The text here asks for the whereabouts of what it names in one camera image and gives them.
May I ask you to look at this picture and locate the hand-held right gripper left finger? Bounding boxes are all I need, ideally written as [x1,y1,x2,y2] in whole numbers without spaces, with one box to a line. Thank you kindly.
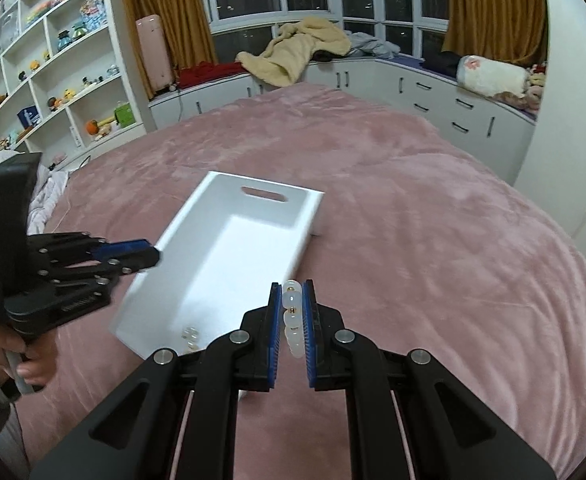
[30,282,280,480]

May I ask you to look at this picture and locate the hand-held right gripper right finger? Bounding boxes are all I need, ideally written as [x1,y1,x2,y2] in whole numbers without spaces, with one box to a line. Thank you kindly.
[303,280,556,480]

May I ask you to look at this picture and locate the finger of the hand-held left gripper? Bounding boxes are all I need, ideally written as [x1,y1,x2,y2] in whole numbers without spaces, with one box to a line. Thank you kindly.
[28,232,157,262]
[48,250,162,289]

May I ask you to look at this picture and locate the white bead bracelet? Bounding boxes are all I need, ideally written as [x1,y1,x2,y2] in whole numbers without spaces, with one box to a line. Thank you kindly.
[282,280,305,360]

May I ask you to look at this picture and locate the white storage box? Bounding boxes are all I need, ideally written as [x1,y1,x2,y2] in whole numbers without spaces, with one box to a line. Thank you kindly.
[109,171,324,361]

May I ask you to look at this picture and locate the person's left hand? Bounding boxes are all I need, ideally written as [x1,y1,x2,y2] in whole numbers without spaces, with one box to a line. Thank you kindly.
[0,327,57,388]

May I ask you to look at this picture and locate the white bedding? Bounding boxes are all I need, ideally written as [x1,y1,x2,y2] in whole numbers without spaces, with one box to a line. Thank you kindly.
[0,160,70,283]

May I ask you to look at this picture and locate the blue box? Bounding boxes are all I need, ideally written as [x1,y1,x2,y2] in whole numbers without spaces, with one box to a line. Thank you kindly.
[17,105,42,129]

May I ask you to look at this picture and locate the pink fleece blanket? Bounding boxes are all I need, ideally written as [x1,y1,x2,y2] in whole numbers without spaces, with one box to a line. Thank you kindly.
[10,82,586,480]

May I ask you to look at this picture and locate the red cloth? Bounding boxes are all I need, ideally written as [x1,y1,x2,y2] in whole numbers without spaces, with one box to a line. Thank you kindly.
[178,61,247,89]

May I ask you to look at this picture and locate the pink suitcase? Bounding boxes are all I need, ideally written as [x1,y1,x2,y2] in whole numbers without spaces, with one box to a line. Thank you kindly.
[136,15,177,94]

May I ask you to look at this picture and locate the white bookshelf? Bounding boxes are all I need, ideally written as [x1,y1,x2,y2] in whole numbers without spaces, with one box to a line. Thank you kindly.
[0,0,150,171]

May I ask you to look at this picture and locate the mustard curtain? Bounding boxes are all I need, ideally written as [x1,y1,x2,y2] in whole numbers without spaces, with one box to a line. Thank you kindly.
[442,0,549,69]
[118,0,219,102]

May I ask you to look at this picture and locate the yellow fleece robe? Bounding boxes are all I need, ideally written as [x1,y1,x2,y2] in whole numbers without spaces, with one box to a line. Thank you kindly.
[235,17,352,88]

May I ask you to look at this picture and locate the white window seat cabinets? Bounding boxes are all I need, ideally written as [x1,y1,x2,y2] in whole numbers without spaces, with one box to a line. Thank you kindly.
[148,57,539,188]

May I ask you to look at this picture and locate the grey cloth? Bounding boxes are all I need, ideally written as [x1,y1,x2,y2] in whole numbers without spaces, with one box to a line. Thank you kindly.
[345,31,402,59]

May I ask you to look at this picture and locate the dark cloth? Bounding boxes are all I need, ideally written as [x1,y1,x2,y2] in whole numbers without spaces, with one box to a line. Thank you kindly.
[425,51,462,79]

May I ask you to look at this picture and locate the floral rolled pillow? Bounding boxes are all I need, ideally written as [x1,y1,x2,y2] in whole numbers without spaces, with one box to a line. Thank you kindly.
[456,55,532,99]

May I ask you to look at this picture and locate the plush toys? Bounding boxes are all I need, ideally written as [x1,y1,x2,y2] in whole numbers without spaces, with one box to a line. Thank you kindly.
[493,62,547,112]

